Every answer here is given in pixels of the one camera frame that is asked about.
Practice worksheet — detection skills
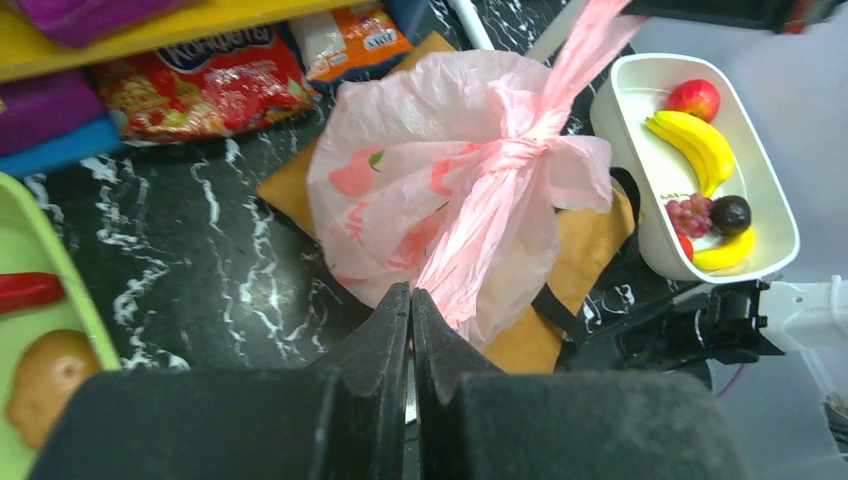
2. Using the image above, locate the red chili pepper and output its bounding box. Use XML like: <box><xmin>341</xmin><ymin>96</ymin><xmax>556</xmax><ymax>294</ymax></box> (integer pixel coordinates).
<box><xmin>1</xmin><ymin>272</ymin><xmax>65</xmax><ymax>315</ymax></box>

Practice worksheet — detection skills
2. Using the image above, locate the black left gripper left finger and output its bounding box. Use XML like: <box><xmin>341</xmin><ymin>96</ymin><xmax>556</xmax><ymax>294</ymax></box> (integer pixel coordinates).
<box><xmin>309</xmin><ymin>283</ymin><xmax>411</xmax><ymax>479</ymax></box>

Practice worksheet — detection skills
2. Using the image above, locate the green vegetable tray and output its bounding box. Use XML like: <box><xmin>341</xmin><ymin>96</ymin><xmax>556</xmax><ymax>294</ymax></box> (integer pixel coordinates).
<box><xmin>0</xmin><ymin>170</ymin><xmax>122</xmax><ymax>480</ymax></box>

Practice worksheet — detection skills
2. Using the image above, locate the brown potato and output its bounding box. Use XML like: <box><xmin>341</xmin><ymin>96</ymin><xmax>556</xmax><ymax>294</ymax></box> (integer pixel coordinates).
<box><xmin>5</xmin><ymin>329</ymin><xmax>101</xmax><ymax>449</ymax></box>

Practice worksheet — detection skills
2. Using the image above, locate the dark avocado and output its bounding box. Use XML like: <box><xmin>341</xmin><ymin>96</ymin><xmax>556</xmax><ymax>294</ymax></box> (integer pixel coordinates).
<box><xmin>709</xmin><ymin>195</ymin><xmax>752</xmax><ymax>237</ymax></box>

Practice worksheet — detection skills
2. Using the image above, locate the orange white snack packet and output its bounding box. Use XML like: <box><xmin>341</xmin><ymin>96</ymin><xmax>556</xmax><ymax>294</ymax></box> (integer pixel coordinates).
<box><xmin>288</xmin><ymin>2</ymin><xmax>413</xmax><ymax>83</ymax></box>

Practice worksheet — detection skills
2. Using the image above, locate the red apple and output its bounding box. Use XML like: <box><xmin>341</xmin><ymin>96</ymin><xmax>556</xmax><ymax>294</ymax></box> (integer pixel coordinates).
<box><xmin>664</xmin><ymin>79</ymin><xmax>722</xmax><ymax>123</ymax></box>

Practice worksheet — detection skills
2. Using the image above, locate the red strawberry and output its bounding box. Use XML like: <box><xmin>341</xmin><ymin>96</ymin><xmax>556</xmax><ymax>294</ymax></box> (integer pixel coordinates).
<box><xmin>677</xmin><ymin>233</ymin><xmax>694</xmax><ymax>263</ymax></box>

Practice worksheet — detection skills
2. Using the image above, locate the red grape bunch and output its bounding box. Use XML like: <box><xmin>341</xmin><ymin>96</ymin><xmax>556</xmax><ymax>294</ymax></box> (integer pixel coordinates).
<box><xmin>665</xmin><ymin>192</ymin><xmax>713</xmax><ymax>239</ymax></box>

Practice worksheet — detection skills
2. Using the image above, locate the pink plastic grocery bag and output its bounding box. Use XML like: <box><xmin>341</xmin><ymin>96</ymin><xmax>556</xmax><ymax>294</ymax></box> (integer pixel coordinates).
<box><xmin>307</xmin><ymin>1</ymin><xmax>644</xmax><ymax>350</ymax></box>

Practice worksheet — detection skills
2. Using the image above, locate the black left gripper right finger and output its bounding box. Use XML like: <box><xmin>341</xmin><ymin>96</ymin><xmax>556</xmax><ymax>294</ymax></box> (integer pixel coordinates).
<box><xmin>410</xmin><ymin>288</ymin><xmax>503</xmax><ymax>479</ymax></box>

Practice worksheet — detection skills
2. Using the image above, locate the small magenta snack packet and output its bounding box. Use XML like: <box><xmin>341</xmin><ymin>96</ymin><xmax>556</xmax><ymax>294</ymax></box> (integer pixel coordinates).
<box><xmin>3</xmin><ymin>0</ymin><xmax>196</xmax><ymax>48</ymax></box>

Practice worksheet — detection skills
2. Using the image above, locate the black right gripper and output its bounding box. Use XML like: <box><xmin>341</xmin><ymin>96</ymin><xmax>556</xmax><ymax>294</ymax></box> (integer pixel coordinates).
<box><xmin>623</xmin><ymin>0</ymin><xmax>847</xmax><ymax>34</ymax></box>

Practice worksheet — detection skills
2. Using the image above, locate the red Kopiko snack bag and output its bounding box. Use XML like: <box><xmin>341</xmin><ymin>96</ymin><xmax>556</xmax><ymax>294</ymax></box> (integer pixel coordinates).
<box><xmin>89</xmin><ymin>25</ymin><xmax>320</xmax><ymax>145</ymax></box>

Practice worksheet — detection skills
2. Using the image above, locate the white fruit tray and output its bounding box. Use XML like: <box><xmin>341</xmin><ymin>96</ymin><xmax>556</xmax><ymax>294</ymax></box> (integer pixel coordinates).
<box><xmin>589</xmin><ymin>53</ymin><xmax>800</xmax><ymax>284</ymax></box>

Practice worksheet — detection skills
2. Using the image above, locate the blue pink yellow shelf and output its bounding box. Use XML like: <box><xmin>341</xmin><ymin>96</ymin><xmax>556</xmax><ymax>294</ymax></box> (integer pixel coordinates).
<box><xmin>0</xmin><ymin>0</ymin><xmax>432</xmax><ymax>180</ymax></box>

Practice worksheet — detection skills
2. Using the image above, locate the bottom magenta snack bag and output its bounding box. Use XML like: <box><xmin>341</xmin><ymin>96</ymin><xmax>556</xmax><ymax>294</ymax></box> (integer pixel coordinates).
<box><xmin>1</xmin><ymin>70</ymin><xmax>105</xmax><ymax>156</ymax></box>

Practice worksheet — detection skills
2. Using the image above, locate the yellow banana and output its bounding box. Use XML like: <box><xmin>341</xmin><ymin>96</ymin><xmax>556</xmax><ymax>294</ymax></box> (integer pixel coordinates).
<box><xmin>644</xmin><ymin>110</ymin><xmax>735</xmax><ymax>197</ymax></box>
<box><xmin>692</xmin><ymin>228</ymin><xmax>756</xmax><ymax>271</ymax></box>

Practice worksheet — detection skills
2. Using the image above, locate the brown Trader Joe's tote bag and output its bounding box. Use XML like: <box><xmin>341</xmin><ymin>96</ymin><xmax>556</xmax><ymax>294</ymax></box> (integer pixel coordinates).
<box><xmin>258</xmin><ymin>33</ymin><xmax>638</xmax><ymax>373</ymax></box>

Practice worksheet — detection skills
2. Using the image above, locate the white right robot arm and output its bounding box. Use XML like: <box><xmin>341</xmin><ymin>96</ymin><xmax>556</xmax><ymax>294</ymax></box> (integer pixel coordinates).
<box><xmin>533</xmin><ymin>53</ymin><xmax>847</xmax><ymax>371</ymax></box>

